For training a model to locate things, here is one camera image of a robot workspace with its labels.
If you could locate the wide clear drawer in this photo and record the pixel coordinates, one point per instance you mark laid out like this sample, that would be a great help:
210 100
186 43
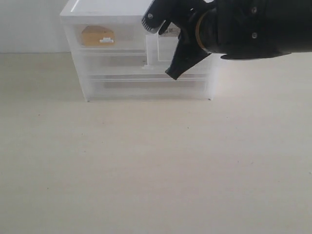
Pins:
120 65
149 86

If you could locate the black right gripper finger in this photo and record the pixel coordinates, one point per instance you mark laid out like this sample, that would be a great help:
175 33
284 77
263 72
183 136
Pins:
157 17
187 54

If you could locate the middle wide clear drawer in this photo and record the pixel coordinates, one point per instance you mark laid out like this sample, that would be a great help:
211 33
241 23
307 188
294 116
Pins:
120 65

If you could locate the bottom wide clear drawer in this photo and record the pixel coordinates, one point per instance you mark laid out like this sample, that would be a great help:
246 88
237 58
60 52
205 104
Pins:
149 86

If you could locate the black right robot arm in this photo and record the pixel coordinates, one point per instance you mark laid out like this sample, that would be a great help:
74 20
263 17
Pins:
236 29

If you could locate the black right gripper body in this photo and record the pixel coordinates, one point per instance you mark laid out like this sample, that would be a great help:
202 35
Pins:
197 22

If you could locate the yellow wedge block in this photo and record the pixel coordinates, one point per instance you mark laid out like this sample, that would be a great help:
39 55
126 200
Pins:
95 35

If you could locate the white plastic drawer cabinet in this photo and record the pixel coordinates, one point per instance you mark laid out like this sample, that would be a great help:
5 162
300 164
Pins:
77 12

